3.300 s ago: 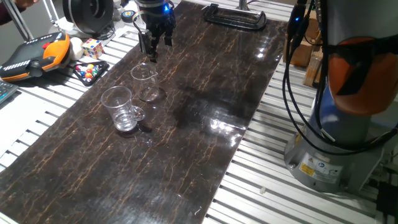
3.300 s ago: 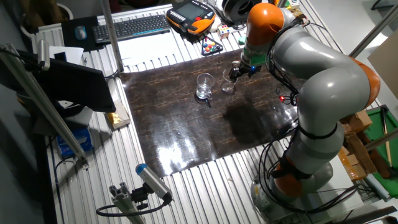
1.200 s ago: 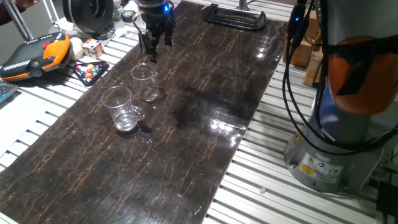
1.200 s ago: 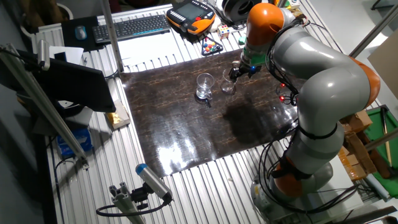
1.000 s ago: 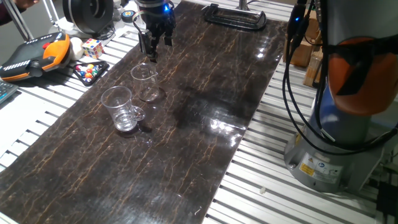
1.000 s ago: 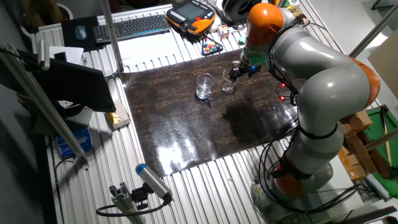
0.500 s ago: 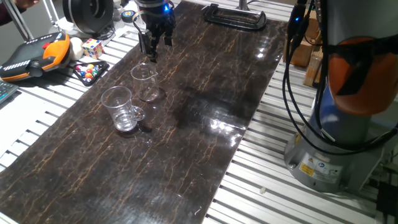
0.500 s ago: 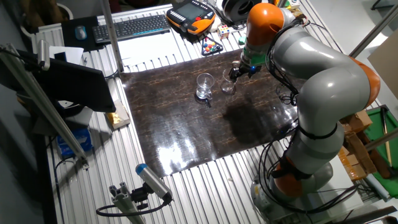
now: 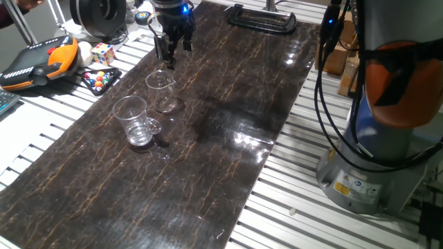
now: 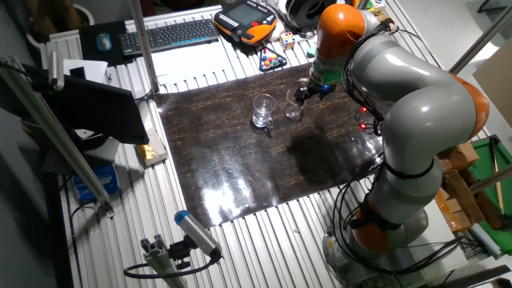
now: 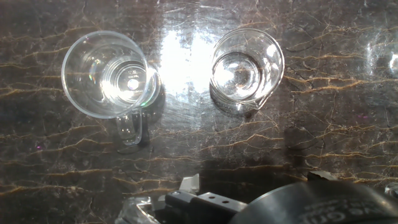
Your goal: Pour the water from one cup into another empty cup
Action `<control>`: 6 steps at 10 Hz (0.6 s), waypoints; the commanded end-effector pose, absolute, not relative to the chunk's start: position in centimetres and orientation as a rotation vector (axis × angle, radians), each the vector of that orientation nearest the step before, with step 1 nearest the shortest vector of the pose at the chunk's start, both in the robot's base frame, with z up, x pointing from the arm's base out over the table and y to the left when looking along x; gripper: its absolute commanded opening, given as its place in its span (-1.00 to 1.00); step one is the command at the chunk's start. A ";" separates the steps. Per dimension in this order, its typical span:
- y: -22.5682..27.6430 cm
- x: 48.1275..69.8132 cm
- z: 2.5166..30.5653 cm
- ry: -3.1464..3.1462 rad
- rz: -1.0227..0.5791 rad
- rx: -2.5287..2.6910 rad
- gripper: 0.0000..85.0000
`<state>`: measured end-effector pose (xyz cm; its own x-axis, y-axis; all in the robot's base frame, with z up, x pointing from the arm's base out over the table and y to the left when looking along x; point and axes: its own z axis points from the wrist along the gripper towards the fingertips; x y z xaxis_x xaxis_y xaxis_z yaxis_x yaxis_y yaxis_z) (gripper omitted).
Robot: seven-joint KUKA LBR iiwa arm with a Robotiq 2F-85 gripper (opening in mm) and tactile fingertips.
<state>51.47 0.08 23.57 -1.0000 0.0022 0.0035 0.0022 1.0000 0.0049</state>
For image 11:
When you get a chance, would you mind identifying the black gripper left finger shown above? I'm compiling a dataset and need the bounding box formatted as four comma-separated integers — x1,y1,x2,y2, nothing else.
114,173,249,224

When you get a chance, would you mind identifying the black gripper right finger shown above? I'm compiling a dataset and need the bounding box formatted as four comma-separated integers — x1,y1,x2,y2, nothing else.
307,169,339,182

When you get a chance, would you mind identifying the clear glass beaker with spout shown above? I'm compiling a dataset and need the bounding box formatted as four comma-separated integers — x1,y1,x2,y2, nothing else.
210,27,285,112

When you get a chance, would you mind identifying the clear plastic cup with handle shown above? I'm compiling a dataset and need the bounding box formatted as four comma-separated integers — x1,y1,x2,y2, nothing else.
61,30,162,146

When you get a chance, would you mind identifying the dark marble pattern mat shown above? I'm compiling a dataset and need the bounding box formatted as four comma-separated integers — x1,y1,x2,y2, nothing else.
0,0,398,224

